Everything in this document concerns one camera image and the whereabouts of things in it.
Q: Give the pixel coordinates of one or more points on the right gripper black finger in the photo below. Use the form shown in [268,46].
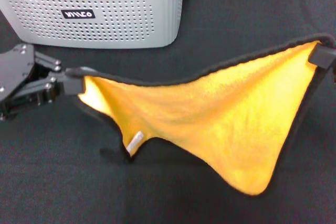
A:
[321,57]

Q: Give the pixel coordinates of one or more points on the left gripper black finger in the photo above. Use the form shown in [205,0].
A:
[74,86]
[50,62]

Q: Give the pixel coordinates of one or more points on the left gripper silver black body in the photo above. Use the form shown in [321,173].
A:
[13,69]

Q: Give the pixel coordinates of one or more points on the black tablecloth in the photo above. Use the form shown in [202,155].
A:
[65,182]

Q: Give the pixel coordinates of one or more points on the yellow towel with black trim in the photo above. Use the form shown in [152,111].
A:
[210,119]

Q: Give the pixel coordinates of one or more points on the grey perforated storage basket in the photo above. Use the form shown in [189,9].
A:
[105,32]

